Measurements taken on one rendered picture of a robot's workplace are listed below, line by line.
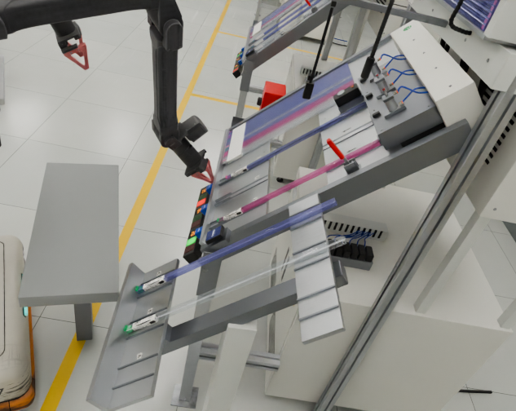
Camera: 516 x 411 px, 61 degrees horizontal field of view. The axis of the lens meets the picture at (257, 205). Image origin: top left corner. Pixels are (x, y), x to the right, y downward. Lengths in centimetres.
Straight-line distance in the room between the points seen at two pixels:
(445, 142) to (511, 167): 17
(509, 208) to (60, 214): 124
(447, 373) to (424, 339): 21
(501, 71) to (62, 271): 112
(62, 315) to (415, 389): 137
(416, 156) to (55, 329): 148
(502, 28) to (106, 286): 107
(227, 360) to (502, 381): 158
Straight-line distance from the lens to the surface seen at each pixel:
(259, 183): 126
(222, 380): 108
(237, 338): 94
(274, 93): 201
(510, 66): 95
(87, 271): 128
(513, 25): 95
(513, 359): 248
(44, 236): 140
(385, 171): 103
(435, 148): 103
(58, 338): 189
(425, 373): 166
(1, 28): 93
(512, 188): 116
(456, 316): 148
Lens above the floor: 154
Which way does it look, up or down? 37 degrees down
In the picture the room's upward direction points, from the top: 15 degrees clockwise
